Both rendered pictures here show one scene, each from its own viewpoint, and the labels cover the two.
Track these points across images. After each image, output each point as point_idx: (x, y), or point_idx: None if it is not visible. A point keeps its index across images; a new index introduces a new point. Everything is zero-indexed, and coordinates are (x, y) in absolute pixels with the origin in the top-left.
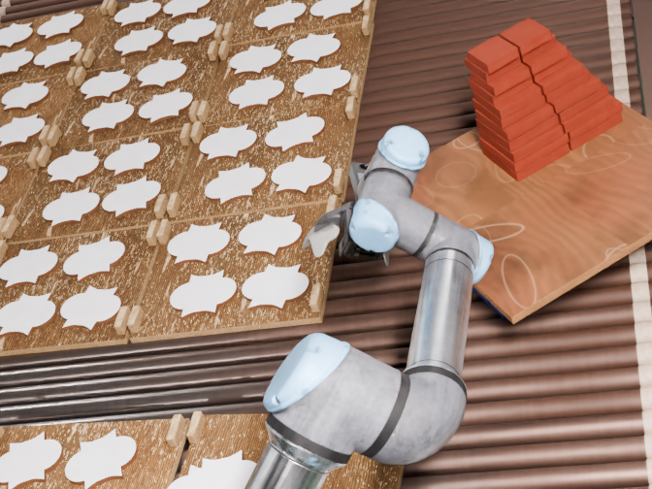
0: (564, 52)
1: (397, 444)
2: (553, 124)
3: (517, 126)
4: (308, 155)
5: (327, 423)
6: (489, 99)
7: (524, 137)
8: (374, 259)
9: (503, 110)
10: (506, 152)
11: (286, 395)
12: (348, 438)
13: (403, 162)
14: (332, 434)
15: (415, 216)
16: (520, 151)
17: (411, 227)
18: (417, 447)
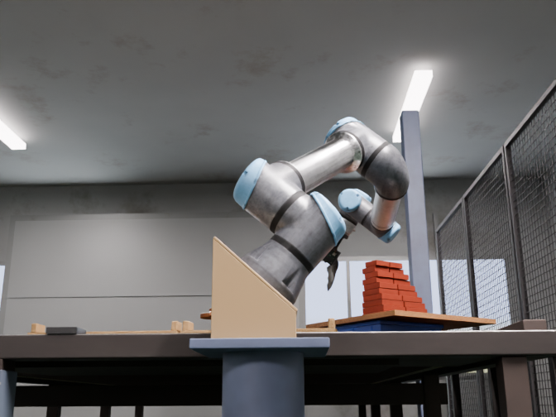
0: (407, 276)
1: (387, 150)
2: (401, 304)
3: (386, 294)
4: None
5: (359, 131)
6: (374, 280)
7: (388, 301)
8: (330, 264)
9: (381, 282)
10: (379, 307)
11: (342, 120)
12: (366, 142)
13: (361, 193)
14: (361, 135)
15: (368, 201)
16: (386, 305)
17: (366, 202)
18: (395, 158)
